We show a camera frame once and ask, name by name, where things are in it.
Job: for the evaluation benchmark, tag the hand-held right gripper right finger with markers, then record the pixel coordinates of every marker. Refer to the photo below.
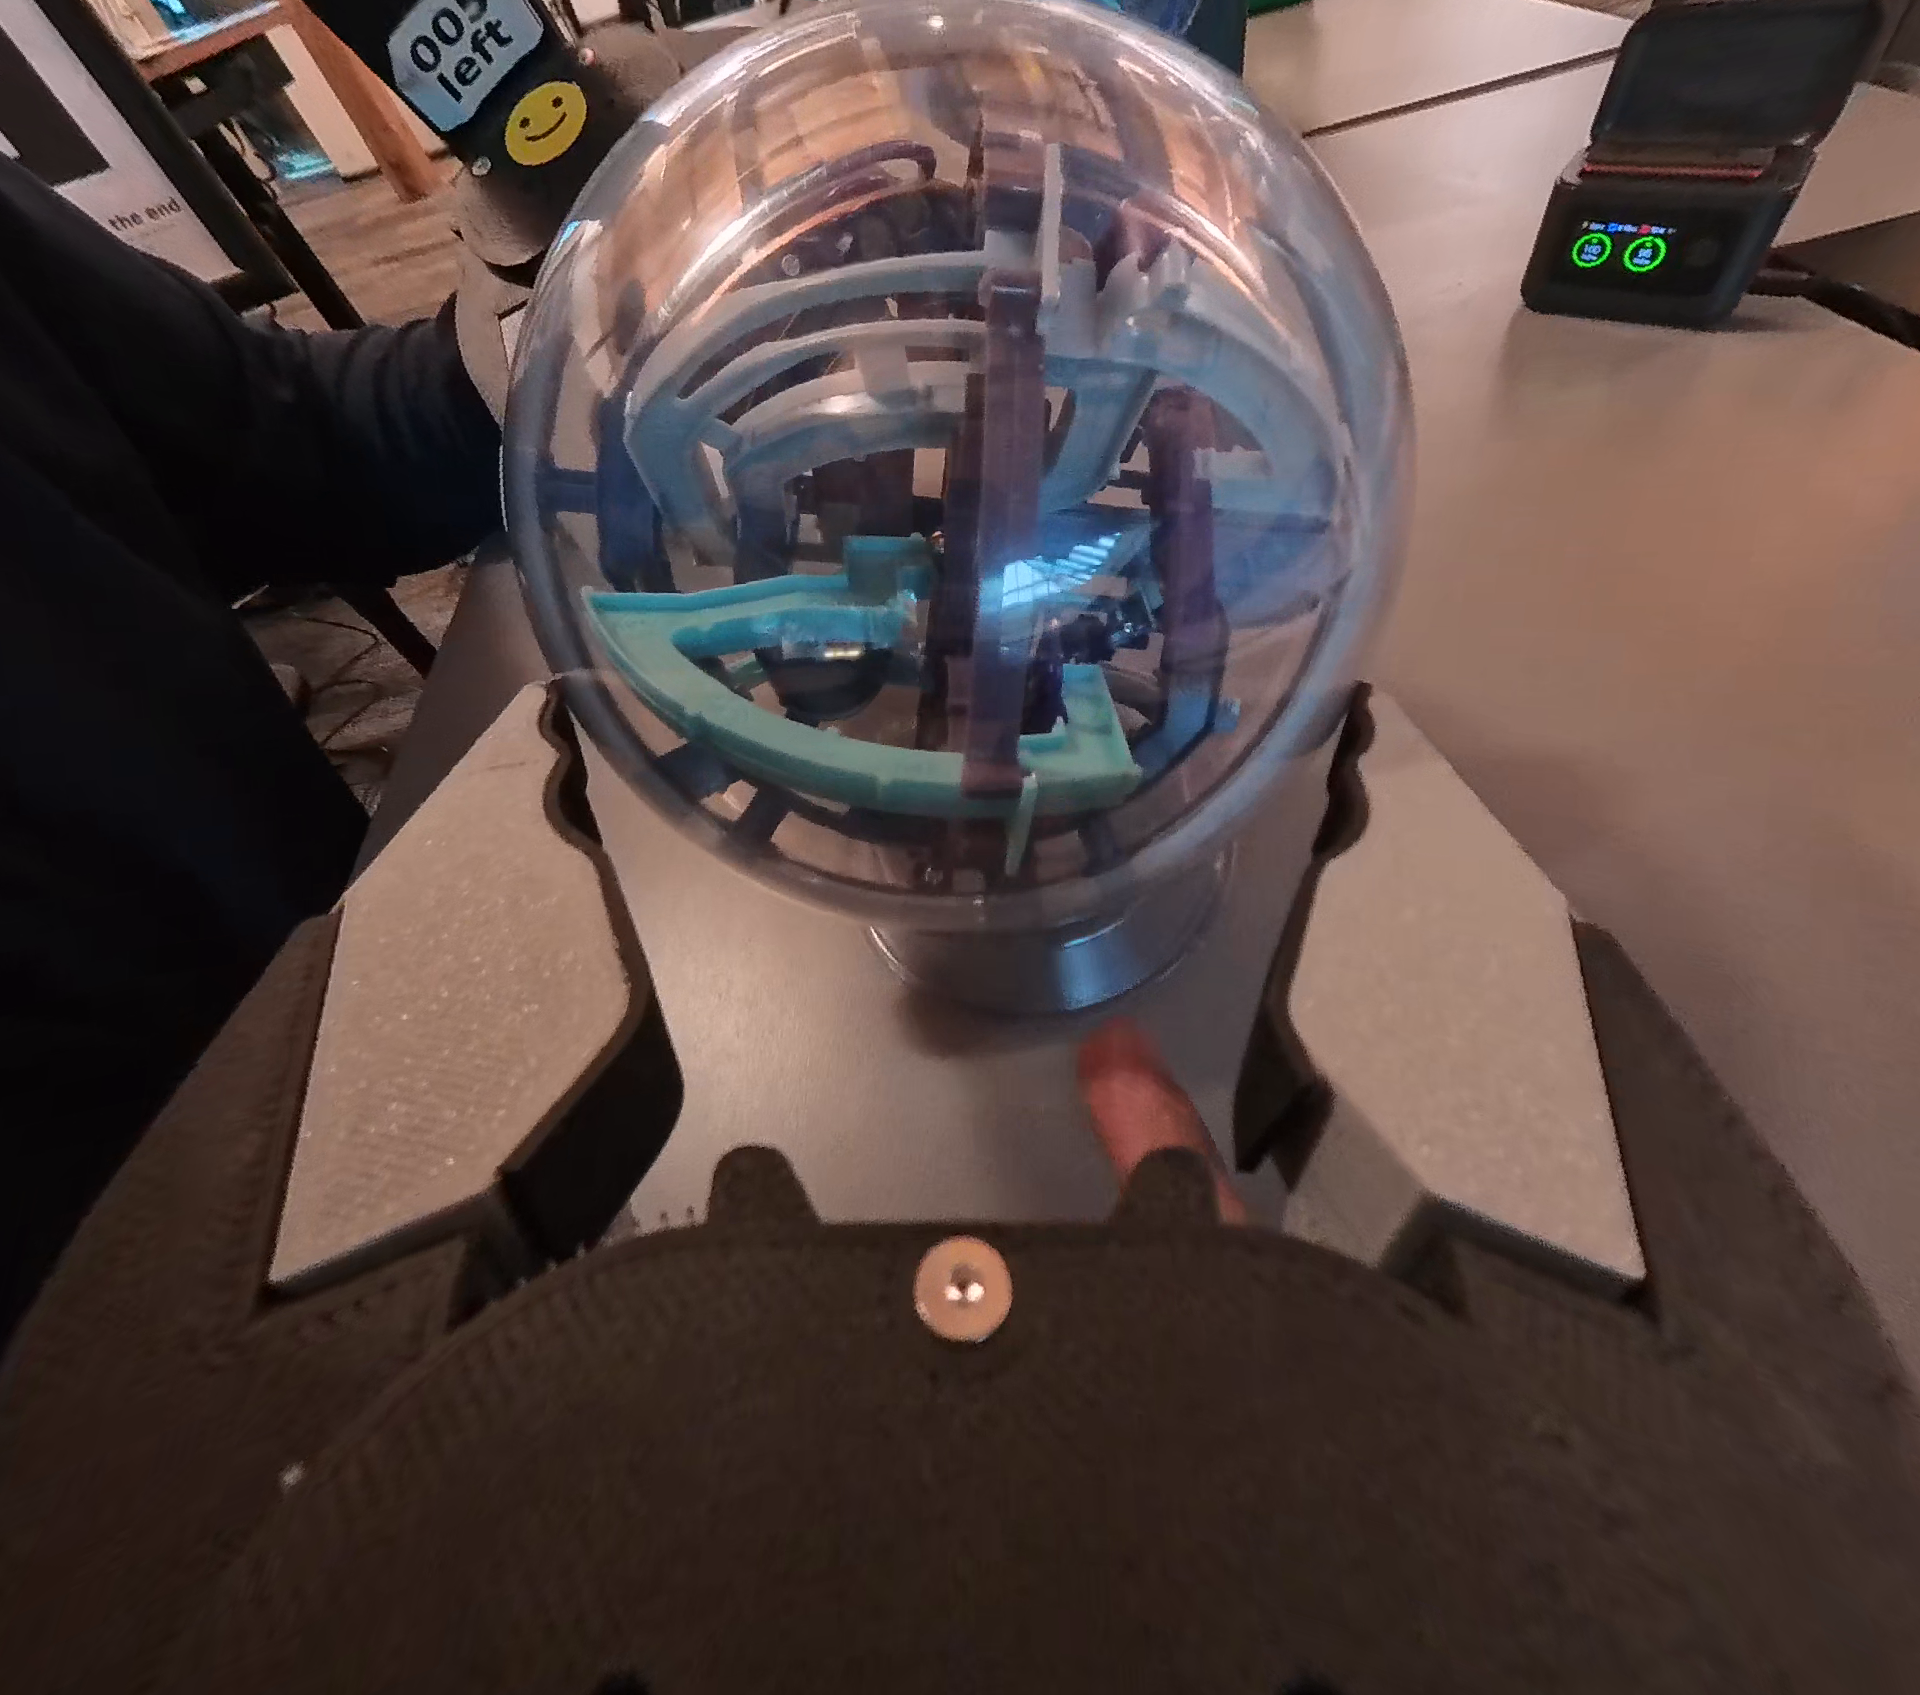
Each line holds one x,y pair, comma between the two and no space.
1456,1034

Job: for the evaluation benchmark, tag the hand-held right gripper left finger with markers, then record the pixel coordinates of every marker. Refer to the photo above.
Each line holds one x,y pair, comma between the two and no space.
450,1034

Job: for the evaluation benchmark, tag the clear ball stand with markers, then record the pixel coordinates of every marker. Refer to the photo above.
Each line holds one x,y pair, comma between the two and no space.
1049,960

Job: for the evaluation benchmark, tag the clear plastic maze ball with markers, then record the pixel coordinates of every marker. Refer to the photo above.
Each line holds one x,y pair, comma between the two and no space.
960,450

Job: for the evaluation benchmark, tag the person's left forearm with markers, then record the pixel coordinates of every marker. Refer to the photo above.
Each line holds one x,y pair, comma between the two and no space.
254,435

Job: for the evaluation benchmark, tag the person's right hand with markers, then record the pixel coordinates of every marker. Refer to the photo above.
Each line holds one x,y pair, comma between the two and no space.
1148,1102

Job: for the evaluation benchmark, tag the wooden table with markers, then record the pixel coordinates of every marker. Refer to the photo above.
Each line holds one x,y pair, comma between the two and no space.
299,89

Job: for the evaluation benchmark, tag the white sign board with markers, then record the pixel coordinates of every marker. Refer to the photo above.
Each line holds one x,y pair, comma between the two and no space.
105,75

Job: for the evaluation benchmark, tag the person's dark clothing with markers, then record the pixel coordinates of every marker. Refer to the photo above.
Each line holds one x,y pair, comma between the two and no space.
134,901

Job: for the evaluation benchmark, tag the black device with green display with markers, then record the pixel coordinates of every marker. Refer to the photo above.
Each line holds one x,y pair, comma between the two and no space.
1694,165

